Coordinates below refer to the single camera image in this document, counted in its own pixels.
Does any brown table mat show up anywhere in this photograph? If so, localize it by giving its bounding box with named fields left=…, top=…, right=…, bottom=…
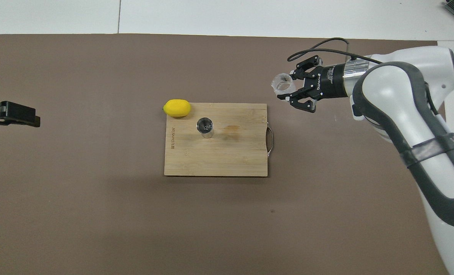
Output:
left=0, top=34, right=454, bottom=275

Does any clear shot glass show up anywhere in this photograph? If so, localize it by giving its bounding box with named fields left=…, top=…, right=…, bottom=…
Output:
left=271, top=73, right=297, bottom=96

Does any steel jigger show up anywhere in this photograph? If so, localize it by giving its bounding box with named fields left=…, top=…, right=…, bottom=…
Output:
left=196, top=117, right=215, bottom=139

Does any yellow lemon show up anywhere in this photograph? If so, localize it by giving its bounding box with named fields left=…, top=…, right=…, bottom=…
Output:
left=163, top=99, right=191, bottom=117

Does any wooden cutting board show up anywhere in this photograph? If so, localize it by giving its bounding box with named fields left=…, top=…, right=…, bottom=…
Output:
left=164, top=102, right=273, bottom=177

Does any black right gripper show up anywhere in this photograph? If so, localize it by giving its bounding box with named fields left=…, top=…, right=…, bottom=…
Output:
left=277, top=55, right=348, bottom=113

